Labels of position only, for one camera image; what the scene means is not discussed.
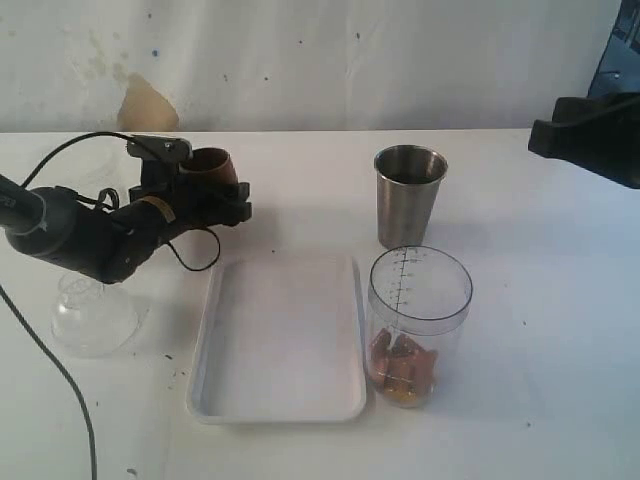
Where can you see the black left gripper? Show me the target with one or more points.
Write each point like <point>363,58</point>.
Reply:
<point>168,203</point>

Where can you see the dark blue background object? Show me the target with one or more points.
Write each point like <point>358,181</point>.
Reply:
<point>618,68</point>

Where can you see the brown wooden cup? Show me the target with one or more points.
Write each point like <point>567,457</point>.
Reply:
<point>211,163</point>

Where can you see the clear glass funnel flask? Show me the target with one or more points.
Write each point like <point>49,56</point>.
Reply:
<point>91,319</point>

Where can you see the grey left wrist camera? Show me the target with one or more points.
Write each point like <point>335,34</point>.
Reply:
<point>155,148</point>

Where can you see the translucent plastic container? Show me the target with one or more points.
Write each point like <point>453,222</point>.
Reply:
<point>101,163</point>

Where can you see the clear measuring jar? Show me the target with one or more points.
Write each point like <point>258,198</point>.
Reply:
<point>424,293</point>

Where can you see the stainless steel cup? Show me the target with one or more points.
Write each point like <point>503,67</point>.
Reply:
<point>408,179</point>

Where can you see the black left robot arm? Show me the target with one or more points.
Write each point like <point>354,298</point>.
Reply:
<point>51,224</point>

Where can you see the white rectangular tray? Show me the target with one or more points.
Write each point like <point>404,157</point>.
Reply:
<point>280,342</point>

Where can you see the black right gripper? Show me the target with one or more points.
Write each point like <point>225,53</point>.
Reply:
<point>600,135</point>

